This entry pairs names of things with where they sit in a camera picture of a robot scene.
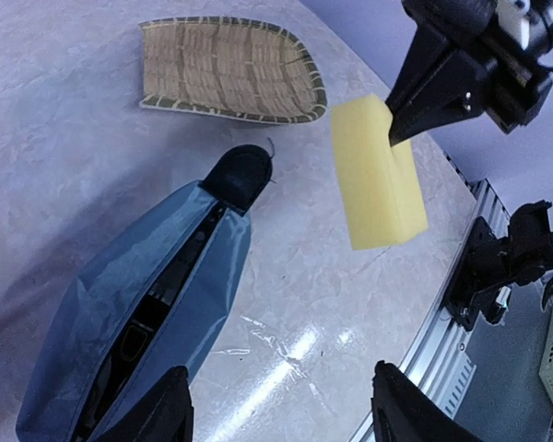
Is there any aluminium front rail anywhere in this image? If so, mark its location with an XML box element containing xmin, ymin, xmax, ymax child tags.
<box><xmin>349</xmin><ymin>151</ymin><xmax>512</xmax><ymax>442</ymax></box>

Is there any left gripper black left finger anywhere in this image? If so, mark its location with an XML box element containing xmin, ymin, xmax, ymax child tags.
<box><xmin>89</xmin><ymin>366</ymin><xmax>194</xmax><ymax>441</ymax></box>

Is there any yellow sponge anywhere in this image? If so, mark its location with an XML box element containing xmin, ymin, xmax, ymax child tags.
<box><xmin>331</xmin><ymin>94</ymin><xmax>429</xmax><ymax>250</ymax></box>

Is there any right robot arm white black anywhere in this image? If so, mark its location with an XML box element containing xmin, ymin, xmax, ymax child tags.
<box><xmin>385</xmin><ymin>1</ymin><xmax>553</xmax><ymax>145</ymax></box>

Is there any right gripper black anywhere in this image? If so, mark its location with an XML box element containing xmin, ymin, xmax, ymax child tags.
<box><xmin>386</xmin><ymin>1</ymin><xmax>553</xmax><ymax>146</ymax></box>

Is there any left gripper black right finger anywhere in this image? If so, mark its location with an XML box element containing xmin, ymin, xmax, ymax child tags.
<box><xmin>371</xmin><ymin>361</ymin><xmax>479</xmax><ymax>442</ymax></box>

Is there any grey zipper pouch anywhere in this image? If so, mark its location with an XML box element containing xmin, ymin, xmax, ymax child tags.
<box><xmin>16</xmin><ymin>145</ymin><xmax>276</xmax><ymax>442</ymax></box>

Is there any woven bamboo tray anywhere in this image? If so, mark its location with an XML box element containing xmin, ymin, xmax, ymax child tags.
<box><xmin>139</xmin><ymin>16</ymin><xmax>327</xmax><ymax>124</ymax></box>

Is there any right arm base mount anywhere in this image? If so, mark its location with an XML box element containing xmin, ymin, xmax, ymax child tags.
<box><xmin>442</xmin><ymin>200</ymin><xmax>553</xmax><ymax>332</ymax></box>

